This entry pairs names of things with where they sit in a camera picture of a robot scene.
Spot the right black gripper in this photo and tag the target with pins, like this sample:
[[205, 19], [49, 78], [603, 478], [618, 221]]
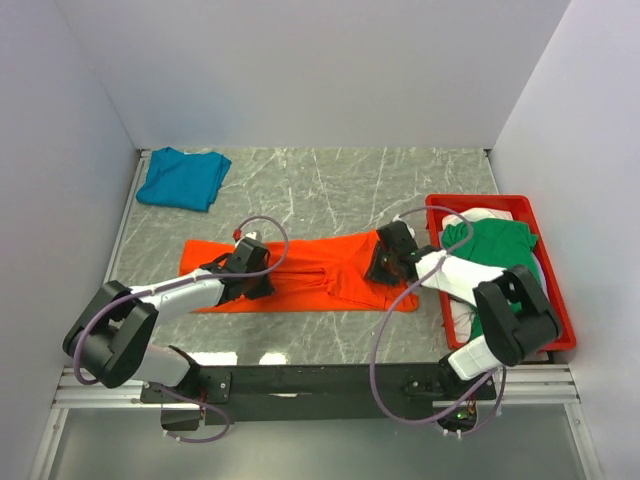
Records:
[[374, 271]]

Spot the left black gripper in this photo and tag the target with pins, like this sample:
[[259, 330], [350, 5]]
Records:
[[266, 288]]

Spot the orange t shirt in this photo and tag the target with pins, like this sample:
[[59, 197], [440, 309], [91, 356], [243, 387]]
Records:
[[327, 274]]

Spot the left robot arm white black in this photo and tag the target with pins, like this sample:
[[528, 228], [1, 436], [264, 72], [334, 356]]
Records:
[[112, 337]]

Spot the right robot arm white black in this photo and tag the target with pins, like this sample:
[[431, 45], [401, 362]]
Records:
[[516, 316]]

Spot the white t shirt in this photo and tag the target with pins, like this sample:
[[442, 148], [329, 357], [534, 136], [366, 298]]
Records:
[[475, 214]]

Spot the folded blue t shirt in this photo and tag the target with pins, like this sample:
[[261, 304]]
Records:
[[189, 181]]

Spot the green t shirt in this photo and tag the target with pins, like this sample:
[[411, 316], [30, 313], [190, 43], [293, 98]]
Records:
[[500, 243]]

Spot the black base beam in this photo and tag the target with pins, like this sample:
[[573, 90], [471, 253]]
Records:
[[317, 392]]

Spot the lavender t shirt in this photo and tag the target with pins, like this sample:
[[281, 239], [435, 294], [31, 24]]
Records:
[[541, 274]]

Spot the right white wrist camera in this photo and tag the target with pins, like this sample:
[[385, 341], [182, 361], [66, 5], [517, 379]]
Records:
[[397, 218]]

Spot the aluminium frame rail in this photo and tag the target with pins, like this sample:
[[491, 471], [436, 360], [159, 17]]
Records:
[[70, 394]]

